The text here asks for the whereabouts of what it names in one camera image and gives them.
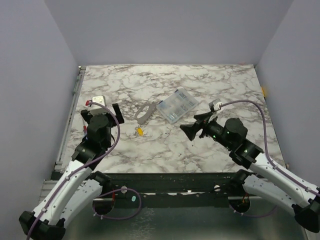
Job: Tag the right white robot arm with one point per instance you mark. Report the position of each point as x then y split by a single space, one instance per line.
262 176

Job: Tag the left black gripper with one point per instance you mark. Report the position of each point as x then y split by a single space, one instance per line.
88 117

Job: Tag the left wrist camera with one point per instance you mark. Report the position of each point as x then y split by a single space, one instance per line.
96 105

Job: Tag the red blue screwdriver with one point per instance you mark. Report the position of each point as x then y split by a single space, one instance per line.
85 130

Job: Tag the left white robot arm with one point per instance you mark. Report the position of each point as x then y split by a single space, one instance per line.
80 183

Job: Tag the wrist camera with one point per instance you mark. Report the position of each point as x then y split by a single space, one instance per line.
96 105
215 105

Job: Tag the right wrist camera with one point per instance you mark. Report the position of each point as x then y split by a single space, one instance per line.
215 105

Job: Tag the clear plastic screw box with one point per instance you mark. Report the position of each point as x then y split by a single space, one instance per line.
177 105

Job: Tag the aluminium extrusion rail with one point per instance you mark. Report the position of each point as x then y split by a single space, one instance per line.
47 186

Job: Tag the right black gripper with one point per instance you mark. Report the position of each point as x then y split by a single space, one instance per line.
202 127

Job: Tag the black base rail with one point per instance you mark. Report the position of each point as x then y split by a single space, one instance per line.
169 190

